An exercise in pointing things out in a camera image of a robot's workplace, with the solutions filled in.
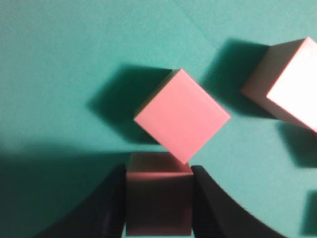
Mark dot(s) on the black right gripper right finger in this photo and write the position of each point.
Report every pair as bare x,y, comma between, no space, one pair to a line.
217,215

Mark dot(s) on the pink cube column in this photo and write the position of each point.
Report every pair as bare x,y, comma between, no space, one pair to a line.
181,116
158,195
284,82

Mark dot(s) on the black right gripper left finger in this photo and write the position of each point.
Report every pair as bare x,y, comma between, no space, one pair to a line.
100,215

